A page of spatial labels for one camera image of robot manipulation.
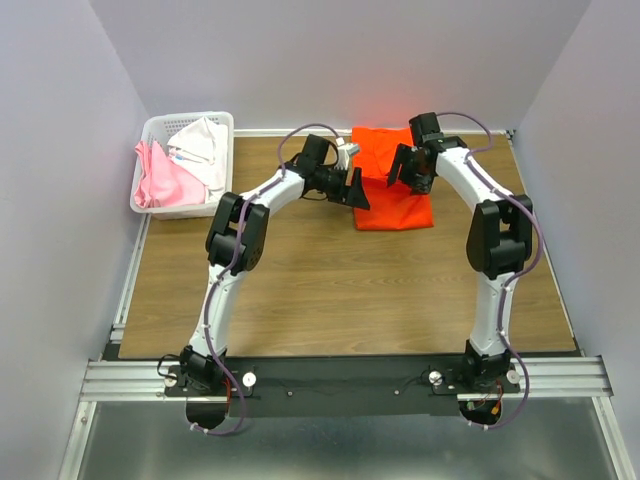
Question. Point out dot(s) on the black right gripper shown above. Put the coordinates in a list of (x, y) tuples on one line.
[(401, 155)]

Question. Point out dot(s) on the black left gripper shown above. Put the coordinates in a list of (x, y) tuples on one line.
[(351, 195)]

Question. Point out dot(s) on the orange t shirt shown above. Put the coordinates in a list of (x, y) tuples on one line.
[(392, 208)]

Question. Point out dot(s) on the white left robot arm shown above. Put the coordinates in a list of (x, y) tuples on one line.
[(236, 240)]

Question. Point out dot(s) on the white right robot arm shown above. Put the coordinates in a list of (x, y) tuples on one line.
[(499, 241)]

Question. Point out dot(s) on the white t shirt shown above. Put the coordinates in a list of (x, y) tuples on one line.
[(201, 148)]

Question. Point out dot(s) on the white plastic laundry basket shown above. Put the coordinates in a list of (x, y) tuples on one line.
[(161, 129)]

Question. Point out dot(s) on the pink t shirt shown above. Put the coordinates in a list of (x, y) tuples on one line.
[(162, 183)]

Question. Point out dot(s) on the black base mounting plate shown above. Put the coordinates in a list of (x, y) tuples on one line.
[(338, 386)]

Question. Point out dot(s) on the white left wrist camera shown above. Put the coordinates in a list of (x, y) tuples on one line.
[(346, 151)]

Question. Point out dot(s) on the aluminium frame rail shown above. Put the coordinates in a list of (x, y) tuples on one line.
[(349, 417)]

